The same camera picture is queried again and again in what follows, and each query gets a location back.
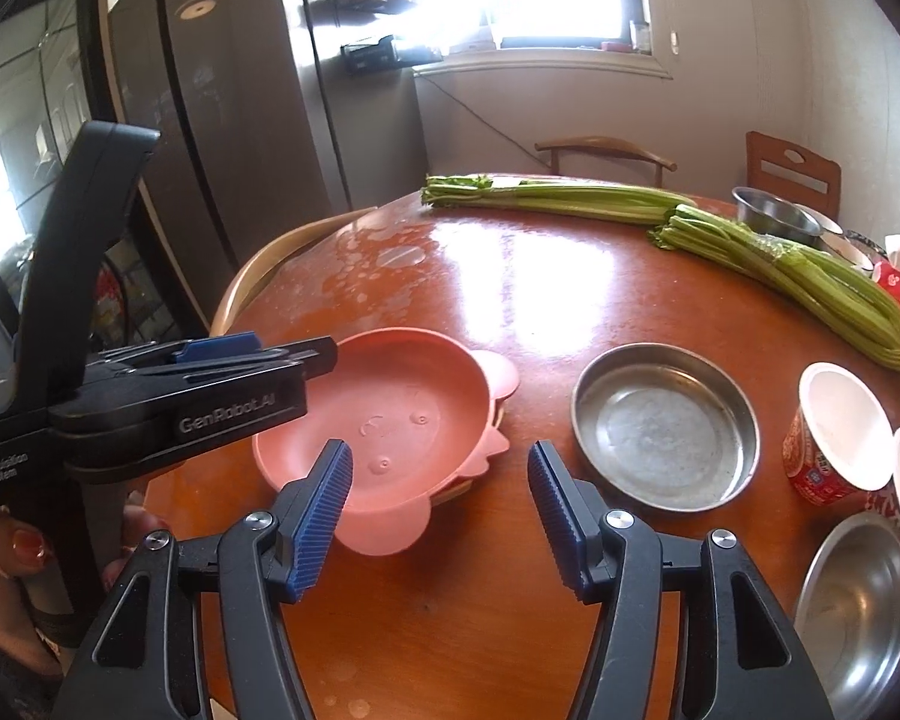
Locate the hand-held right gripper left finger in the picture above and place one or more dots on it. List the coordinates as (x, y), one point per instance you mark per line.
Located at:
(319, 521)

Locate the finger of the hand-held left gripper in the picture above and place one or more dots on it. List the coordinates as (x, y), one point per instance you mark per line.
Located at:
(315, 356)
(217, 349)

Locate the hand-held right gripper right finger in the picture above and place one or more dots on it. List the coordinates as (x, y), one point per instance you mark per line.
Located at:
(559, 521)

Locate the pink animal-shaped bowl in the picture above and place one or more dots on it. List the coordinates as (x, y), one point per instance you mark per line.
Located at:
(420, 416)

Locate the round steel plate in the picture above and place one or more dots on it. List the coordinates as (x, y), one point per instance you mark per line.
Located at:
(667, 435)

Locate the person's left hand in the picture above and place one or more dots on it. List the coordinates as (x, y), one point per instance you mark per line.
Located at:
(26, 544)

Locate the light wooden curved chair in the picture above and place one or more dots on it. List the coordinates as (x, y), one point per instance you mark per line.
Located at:
(255, 277)

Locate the yellow plate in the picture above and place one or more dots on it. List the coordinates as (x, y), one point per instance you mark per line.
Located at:
(454, 493)

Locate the glass door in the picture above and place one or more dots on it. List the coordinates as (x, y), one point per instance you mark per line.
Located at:
(7, 127)

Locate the brown refrigerator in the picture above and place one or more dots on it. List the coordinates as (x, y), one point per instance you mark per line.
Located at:
(217, 127)

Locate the stainless steel refrigerator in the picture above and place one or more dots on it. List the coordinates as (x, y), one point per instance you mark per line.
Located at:
(367, 135)

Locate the red paper cup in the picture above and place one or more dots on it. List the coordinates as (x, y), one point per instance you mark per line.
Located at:
(840, 420)

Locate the long celery bunch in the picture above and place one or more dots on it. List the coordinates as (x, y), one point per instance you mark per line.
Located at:
(570, 199)

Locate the wrapped celery bunch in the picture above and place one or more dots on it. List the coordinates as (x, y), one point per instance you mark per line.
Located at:
(810, 270)

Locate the small steel bowl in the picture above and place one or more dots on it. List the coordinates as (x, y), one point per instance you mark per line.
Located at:
(776, 214)

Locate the white patterned bowl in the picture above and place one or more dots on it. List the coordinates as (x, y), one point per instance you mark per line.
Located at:
(847, 246)

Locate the orange wooden chair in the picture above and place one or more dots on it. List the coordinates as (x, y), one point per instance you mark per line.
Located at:
(787, 180)

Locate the window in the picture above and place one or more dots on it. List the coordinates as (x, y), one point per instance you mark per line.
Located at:
(555, 0)

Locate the small jar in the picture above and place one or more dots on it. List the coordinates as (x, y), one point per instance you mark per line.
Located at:
(640, 36)

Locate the dark-frame curved wooden chair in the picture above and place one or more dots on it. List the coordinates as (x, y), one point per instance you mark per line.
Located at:
(607, 144)

